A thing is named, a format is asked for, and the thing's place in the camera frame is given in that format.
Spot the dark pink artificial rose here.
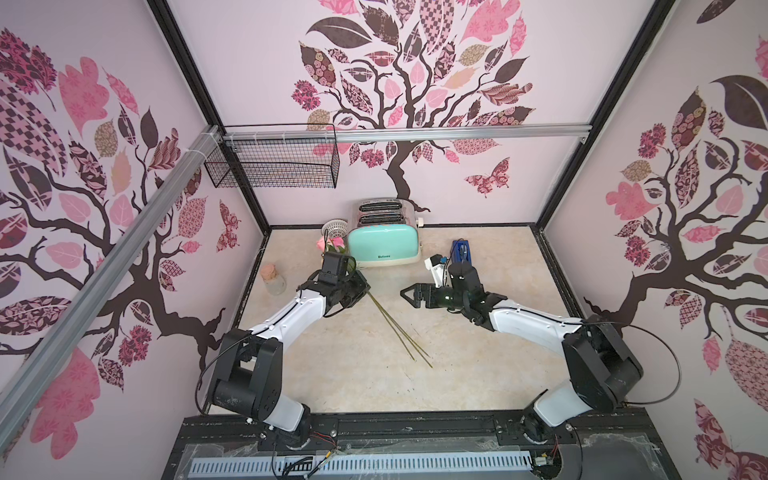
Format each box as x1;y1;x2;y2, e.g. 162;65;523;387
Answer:
323;237;433;368

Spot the blue tape dispenser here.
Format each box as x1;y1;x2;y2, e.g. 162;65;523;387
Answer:
450;238;472;265

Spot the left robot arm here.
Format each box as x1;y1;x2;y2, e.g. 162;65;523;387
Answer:
205;252;370;448

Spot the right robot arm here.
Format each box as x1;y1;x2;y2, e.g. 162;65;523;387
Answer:
400;262;644;444

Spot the patterned ceramic bowl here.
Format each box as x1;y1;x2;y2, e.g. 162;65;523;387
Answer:
321;219;349;239

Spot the glass jar with pink lid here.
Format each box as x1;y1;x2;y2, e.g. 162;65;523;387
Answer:
259;263;286;296

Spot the mint green toaster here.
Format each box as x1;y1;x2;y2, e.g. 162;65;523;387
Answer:
346;198;421;267

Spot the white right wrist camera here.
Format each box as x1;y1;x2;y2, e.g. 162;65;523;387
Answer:
424;254;449;288

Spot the black wire basket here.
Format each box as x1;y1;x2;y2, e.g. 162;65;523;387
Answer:
204;122;341;189

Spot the white slotted cable duct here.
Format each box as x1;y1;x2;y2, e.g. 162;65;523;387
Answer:
187;451;532;479

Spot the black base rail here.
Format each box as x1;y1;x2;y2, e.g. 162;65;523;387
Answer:
162;409;680;479

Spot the aluminium frame rail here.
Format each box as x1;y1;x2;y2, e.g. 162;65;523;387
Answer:
0;123;592;448

